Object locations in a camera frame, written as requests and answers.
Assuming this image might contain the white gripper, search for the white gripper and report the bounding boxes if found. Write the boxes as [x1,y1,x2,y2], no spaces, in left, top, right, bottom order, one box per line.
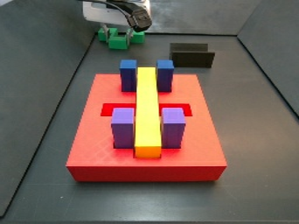
[81,0,152,43]

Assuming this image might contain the green zigzag object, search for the green zigzag object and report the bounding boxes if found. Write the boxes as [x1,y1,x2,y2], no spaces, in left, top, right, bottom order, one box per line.
[97,28,145,50]

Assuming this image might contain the black angled fixture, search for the black angled fixture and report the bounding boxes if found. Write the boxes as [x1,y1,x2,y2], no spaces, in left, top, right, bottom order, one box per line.
[169,43,215,68]

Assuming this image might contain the red base board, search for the red base board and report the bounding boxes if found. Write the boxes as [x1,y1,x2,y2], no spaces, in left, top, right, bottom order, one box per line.
[67,74,227,182]

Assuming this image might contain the blue block left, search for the blue block left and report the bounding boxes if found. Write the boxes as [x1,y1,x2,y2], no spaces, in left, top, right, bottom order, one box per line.
[119,59,136,92]

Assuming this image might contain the blue block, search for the blue block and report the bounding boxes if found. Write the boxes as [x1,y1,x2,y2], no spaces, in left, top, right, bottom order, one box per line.
[156,59,174,92]
[119,59,136,92]

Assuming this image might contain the blue block right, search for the blue block right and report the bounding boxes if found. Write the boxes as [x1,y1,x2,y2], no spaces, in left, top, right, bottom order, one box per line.
[156,59,174,92]

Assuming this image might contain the purple block left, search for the purple block left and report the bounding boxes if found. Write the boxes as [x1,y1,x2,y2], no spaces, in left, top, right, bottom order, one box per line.
[111,108,135,149]

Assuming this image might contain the purple block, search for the purple block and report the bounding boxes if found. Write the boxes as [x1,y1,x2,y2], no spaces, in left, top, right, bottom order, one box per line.
[161,108,186,149]
[111,108,135,149]

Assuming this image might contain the purple block right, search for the purple block right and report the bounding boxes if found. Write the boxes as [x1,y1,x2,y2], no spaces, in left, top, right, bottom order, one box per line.
[161,108,186,149]

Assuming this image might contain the yellow long block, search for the yellow long block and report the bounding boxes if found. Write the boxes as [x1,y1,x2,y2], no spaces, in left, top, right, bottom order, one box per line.
[135,67,161,158]

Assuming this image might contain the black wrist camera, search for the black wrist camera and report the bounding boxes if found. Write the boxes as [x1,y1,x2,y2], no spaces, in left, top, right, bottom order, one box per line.
[107,0,152,32]

